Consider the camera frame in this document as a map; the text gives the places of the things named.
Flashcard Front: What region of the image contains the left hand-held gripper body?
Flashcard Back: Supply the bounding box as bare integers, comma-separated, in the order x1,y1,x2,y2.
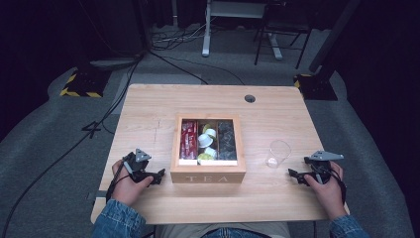
122,148,154,182

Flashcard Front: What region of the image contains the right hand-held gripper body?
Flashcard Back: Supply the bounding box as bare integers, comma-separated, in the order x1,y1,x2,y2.
303,150,345,185

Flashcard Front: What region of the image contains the wooden box with window lid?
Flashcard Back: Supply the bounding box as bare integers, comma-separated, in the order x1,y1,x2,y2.
169,113,248,184

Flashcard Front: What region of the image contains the person's left hand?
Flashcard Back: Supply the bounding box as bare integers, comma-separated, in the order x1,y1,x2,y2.
111,159,155,208

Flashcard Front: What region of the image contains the person's right hand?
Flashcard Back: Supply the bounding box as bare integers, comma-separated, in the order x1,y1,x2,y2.
303,161,348,221

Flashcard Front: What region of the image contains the clear glass cup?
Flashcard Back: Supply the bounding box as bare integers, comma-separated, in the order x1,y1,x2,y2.
264,139,292,170

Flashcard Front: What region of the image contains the bundle of red sachets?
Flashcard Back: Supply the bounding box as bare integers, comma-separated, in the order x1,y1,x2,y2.
179,119,199,161

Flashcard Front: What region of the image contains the pile of dark tea bags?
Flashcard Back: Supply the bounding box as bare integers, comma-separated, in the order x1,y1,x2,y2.
217,120,238,162

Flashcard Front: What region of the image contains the person's torso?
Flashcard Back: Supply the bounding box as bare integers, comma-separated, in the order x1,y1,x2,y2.
154,221,292,238

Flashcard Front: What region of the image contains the black slanted pole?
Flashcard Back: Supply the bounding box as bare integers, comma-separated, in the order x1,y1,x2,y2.
308,0,362,74

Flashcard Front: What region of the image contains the black stand with flat base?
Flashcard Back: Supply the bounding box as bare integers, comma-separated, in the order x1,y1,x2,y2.
88,0,154,71

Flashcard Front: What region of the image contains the black chair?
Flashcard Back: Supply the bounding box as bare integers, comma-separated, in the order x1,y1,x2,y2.
253,0,313,70

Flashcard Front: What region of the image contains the right hand-held gripper cable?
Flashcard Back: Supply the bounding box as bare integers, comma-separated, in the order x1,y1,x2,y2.
329,168,348,203

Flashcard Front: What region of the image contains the hand-held gripper cable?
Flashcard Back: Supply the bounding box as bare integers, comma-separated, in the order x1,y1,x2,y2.
105,161,134,203
329,168,348,203

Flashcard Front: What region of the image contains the left hand-held gripper cable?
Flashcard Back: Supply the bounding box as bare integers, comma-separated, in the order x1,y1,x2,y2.
105,161,134,203

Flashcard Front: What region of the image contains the long black floor cable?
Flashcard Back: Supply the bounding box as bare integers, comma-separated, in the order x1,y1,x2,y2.
0,54,145,238

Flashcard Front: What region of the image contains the black yellow striped base plate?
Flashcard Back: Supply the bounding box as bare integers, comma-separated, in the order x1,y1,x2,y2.
293,72,339,101
58,67,112,99

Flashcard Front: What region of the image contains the thin black floor cable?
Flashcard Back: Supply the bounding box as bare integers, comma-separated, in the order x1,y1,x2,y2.
149,50,246,86

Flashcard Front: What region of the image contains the tangle of floor cables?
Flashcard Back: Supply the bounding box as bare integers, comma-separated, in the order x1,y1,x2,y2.
151,21,214,53

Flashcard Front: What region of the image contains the white desk frame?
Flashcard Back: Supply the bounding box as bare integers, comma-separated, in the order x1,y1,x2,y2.
201,0,284,60

